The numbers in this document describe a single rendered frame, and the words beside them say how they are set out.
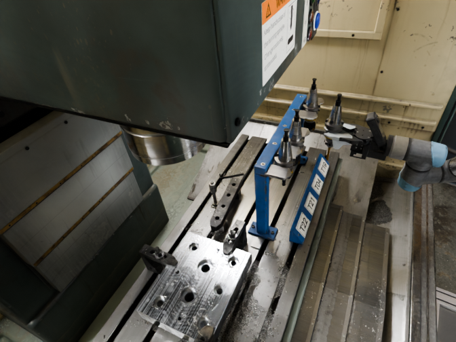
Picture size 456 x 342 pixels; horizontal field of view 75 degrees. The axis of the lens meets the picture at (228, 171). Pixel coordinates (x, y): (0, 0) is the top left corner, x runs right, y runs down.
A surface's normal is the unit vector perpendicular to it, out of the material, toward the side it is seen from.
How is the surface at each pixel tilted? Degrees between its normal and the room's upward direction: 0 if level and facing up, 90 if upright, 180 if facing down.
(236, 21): 90
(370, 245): 8
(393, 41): 89
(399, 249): 17
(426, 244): 0
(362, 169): 24
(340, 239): 7
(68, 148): 90
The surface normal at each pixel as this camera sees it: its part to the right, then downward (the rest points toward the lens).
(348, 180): -0.26, -0.42
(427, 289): -0.09, -0.74
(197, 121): -0.43, 0.63
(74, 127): 0.90, 0.22
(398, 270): -0.35, -0.78
